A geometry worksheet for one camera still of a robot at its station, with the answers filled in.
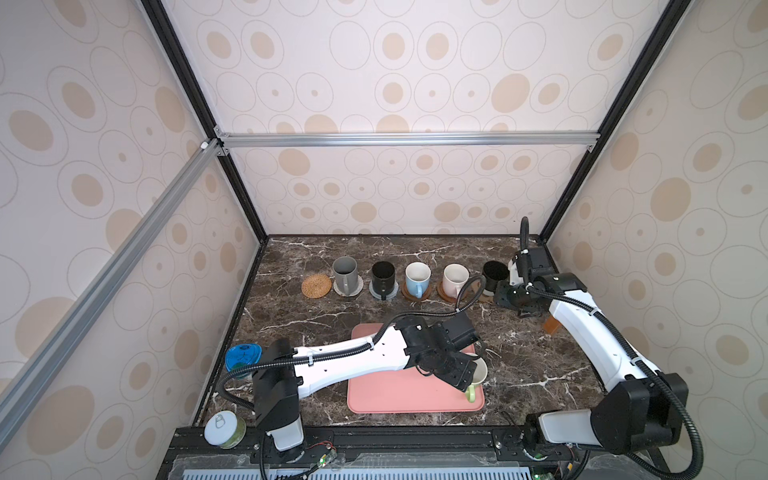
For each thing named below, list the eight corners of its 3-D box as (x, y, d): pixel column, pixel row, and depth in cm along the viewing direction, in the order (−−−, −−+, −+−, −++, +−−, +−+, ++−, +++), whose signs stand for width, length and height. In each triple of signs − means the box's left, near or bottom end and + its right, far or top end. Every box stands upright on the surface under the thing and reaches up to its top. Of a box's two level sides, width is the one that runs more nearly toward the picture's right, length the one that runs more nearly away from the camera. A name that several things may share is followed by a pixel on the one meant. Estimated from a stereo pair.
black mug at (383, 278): (372, 303, 102) (371, 286, 95) (374, 278, 109) (372, 260, 102) (394, 303, 102) (394, 286, 95) (394, 278, 109) (394, 260, 102)
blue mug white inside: (406, 307, 101) (407, 289, 93) (405, 280, 108) (406, 261, 100) (430, 307, 101) (433, 289, 93) (427, 280, 108) (430, 261, 100)
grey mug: (334, 302, 103) (329, 281, 94) (338, 277, 110) (333, 256, 100) (357, 302, 103) (353, 282, 94) (359, 277, 110) (356, 256, 101)
